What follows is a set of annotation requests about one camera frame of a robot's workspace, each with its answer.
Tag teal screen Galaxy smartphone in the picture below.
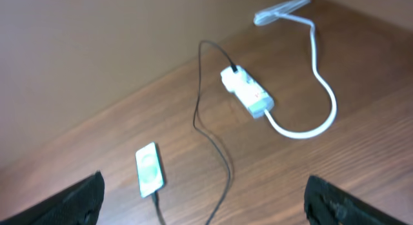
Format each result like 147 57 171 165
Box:
135 142 165 198

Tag black charger cable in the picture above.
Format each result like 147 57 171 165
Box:
151 39 239 225

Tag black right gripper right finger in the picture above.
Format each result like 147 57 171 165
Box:
304 175 406 225

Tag white power strip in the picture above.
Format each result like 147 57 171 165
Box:
232 75 274 119

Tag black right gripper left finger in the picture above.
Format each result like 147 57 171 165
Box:
1 171 105 225

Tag white power strip cord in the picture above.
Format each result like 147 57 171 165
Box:
253 0 338 140

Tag white cables at corner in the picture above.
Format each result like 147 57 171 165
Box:
253 0 312 26

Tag white charger plug adapter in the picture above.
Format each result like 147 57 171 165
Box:
220 65 250 93

